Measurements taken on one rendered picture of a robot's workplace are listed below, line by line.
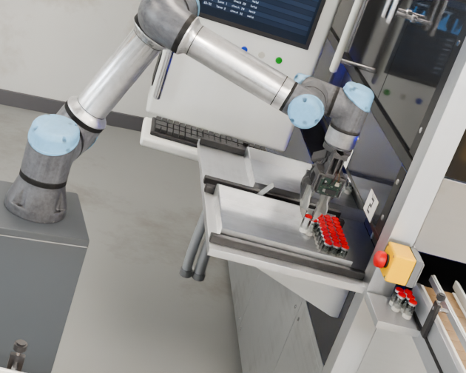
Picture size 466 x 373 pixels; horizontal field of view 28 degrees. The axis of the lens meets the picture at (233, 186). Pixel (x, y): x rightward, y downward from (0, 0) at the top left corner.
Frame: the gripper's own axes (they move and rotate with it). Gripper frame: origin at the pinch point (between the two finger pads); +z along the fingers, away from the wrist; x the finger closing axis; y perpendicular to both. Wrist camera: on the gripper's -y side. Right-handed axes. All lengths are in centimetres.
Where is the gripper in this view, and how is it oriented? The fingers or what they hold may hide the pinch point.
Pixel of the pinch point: (308, 212)
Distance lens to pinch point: 234.0
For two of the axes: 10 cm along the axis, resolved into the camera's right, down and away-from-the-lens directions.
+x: 9.5, 2.6, 1.8
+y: 0.6, 4.2, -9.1
